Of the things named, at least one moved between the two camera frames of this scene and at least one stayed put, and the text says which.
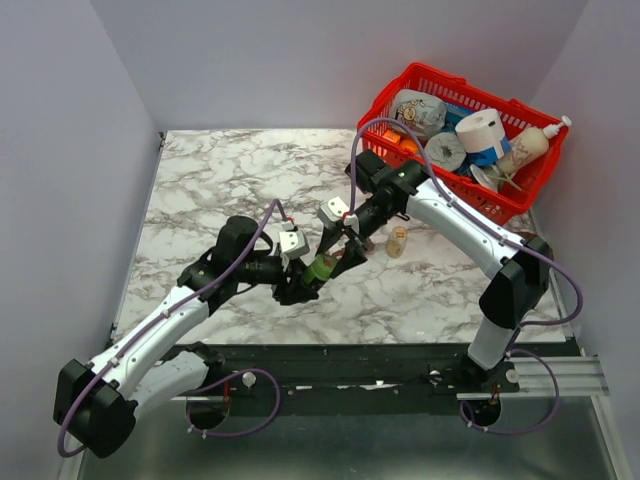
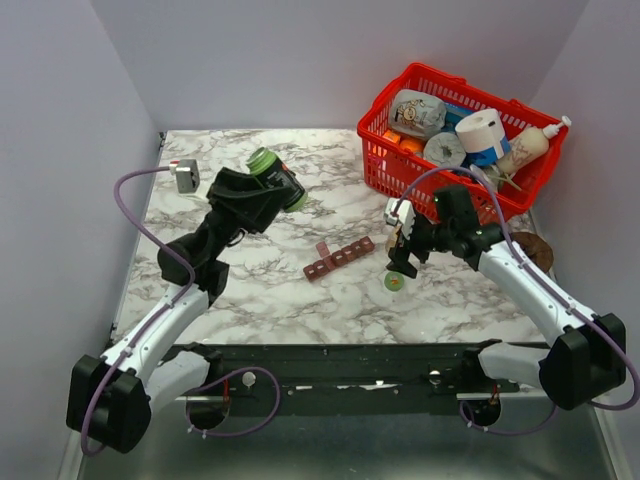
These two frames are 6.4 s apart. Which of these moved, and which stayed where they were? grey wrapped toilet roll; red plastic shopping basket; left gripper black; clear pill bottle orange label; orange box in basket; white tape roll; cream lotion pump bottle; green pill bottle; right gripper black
Moved: right gripper black; left gripper black; green pill bottle
Stayed: white tape roll; clear pill bottle orange label; grey wrapped toilet roll; orange box in basket; red plastic shopping basket; cream lotion pump bottle
